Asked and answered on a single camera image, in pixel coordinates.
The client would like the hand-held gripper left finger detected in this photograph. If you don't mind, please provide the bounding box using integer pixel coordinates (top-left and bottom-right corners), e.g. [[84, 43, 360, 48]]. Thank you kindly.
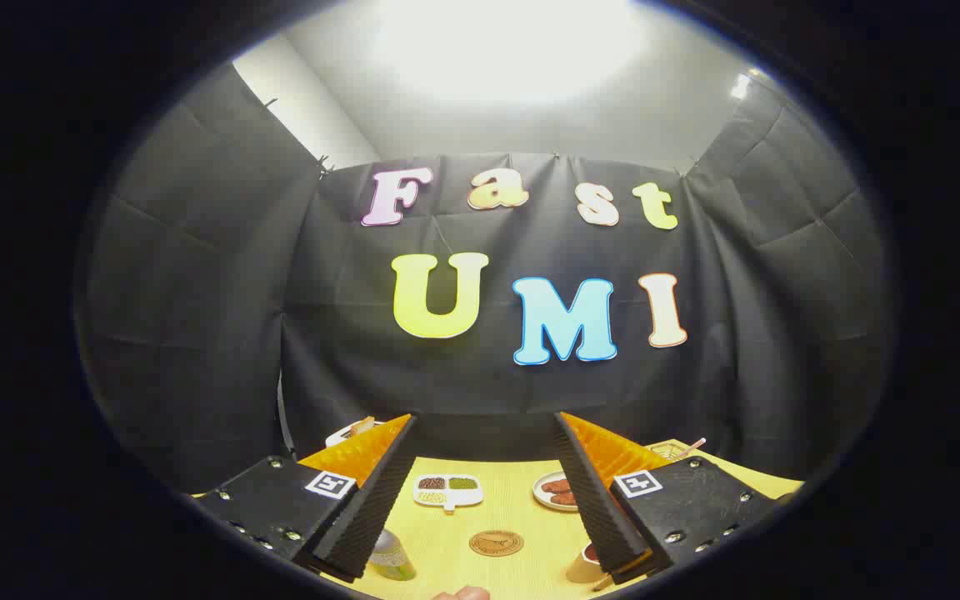
[[193, 412, 419, 584]]

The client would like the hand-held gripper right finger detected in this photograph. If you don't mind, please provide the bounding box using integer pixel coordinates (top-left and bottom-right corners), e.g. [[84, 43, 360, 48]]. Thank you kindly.
[[553, 411, 798, 586]]

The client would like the silver bottle with green label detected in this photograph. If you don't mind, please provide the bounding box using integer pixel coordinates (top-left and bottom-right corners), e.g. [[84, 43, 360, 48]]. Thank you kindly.
[[367, 529, 417, 582]]

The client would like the beige cup with wooden handle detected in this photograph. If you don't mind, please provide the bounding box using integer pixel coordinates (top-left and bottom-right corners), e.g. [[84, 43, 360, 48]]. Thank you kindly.
[[565, 542, 614, 584]]

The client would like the round cork coaster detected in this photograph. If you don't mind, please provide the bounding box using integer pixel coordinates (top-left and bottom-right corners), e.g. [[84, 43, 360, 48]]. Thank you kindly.
[[469, 530, 525, 558]]

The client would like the white round plate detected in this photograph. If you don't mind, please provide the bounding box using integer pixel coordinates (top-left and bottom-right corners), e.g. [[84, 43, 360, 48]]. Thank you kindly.
[[532, 471, 581, 512]]

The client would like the white toaster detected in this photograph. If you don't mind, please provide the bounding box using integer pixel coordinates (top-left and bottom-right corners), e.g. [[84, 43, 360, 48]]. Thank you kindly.
[[326, 418, 383, 448]]

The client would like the white divided dish of beans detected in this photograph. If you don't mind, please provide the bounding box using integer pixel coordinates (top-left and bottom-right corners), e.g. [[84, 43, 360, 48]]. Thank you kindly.
[[412, 473, 484, 512]]

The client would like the wooden table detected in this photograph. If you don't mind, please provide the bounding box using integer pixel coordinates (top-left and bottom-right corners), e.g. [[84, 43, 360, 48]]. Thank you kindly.
[[188, 439, 806, 600]]

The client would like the black backdrop cloth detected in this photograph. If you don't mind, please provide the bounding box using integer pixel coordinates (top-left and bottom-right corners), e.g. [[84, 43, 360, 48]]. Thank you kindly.
[[76, 62, 898, 497]]

